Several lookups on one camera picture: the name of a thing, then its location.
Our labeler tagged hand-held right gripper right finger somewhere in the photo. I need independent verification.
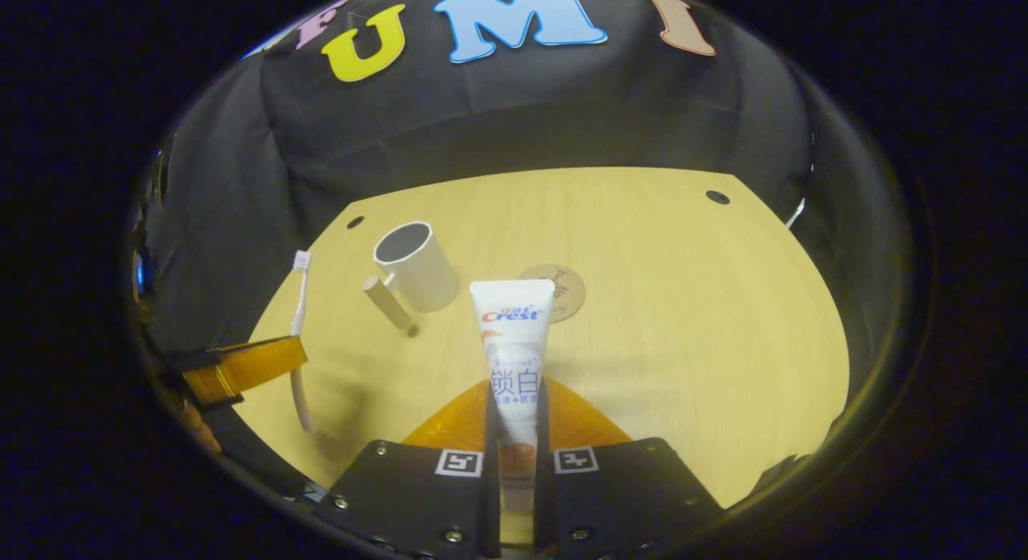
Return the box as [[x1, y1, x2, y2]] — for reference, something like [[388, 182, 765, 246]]
[[534, 375, 728, 560]]

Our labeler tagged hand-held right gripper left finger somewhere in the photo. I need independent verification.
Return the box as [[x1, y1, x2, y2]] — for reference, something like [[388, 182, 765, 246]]
[[313, 379, 503, 560]]

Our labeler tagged white cup with wooden handle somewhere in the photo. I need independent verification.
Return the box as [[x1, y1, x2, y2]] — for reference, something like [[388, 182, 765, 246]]
[[361, 221, 460, 337]]

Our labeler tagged white toothpaste tube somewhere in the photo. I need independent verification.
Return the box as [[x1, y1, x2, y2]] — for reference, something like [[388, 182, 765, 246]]
[[470, 279, 557, 517]]

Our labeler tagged wooden desktop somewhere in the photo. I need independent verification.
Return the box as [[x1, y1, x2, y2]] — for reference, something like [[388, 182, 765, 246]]
[[233, 168, 851, 545]]

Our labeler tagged black backdrop cloth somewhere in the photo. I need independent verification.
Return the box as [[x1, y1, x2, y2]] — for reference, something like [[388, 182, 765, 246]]
[[128, 0, 912, 464]]

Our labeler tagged round brown coaster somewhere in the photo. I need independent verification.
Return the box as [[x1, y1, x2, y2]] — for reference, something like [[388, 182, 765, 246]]
[[520, 264, 586, 324]]

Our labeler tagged white toothbrush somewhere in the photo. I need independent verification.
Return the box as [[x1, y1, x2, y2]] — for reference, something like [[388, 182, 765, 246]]
[[289, 251, 316, 435]]

